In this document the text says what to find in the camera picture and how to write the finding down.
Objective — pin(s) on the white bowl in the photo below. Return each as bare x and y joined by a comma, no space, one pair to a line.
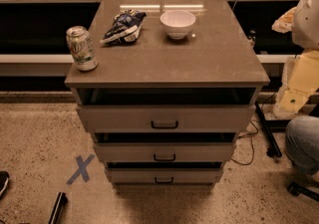
177,24

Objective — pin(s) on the person leg in jeans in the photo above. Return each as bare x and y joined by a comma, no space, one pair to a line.
302,143

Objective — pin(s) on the black shoe at left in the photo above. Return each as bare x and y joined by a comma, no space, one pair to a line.
4,180

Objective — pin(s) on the blue tape cross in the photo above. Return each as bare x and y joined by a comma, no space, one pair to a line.
82,169

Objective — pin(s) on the black bar bottom left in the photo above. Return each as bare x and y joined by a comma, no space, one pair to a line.
59,205

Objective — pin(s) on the blue chip bag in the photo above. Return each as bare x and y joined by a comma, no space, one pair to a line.
126,28

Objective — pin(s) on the grey drawer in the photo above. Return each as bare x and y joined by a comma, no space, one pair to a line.
165,118
164,176
163,152

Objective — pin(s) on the black stand leg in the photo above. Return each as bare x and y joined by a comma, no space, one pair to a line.
273,149

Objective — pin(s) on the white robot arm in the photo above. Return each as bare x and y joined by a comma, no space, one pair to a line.
300,76

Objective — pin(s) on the green soda can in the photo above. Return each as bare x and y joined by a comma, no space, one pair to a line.
80,44

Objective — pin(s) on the black chair base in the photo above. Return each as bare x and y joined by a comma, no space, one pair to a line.
296,189

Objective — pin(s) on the grey drawer cabinet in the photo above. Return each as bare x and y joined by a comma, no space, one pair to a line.
213,65

